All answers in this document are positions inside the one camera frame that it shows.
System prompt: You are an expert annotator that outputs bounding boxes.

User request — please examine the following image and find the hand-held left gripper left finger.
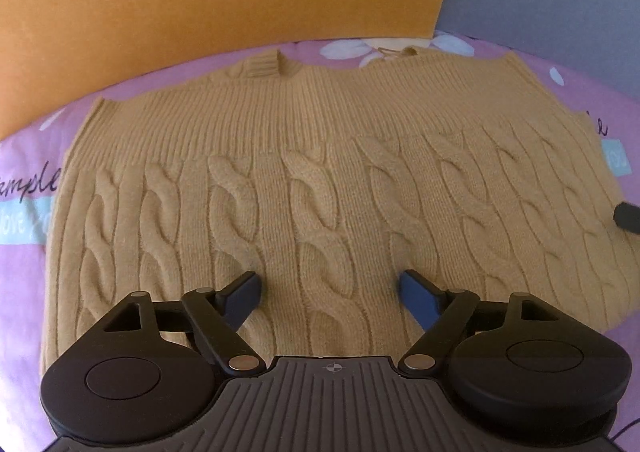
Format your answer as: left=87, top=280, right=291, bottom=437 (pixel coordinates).
left=102, top=270, right=266, bottom=377

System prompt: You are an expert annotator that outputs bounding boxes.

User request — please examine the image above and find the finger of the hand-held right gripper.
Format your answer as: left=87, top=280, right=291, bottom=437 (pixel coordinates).
left=613, top=202, right=640, bottom=234

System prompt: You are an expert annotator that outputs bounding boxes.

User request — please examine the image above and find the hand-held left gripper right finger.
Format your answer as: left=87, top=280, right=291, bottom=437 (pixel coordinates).
left=397, top=269, right=563, bottom=378

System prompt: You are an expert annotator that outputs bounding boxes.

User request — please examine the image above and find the beige cable-knit cardigan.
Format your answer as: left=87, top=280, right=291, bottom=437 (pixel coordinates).
left=37, top=46, right=640, bottom=368

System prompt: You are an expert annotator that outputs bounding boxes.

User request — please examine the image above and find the purple printed bedsheet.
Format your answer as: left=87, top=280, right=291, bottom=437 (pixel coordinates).
left=0, top=29, right=640, bottom=452

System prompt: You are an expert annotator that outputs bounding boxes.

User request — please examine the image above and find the orange headboard panel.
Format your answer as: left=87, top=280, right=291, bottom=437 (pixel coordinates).
left=0, top=0, right=464, bottom=141

